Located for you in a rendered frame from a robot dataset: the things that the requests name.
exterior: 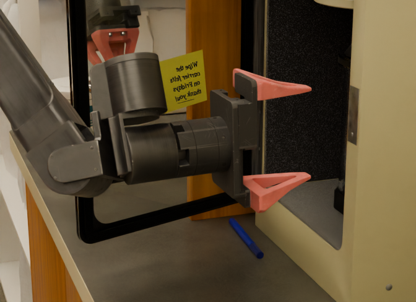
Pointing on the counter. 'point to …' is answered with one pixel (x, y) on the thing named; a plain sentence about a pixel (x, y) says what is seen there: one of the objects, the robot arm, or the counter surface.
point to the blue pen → (246, 238)
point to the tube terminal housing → (369, 165)
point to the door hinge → (259, 23)
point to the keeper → (353, 114)
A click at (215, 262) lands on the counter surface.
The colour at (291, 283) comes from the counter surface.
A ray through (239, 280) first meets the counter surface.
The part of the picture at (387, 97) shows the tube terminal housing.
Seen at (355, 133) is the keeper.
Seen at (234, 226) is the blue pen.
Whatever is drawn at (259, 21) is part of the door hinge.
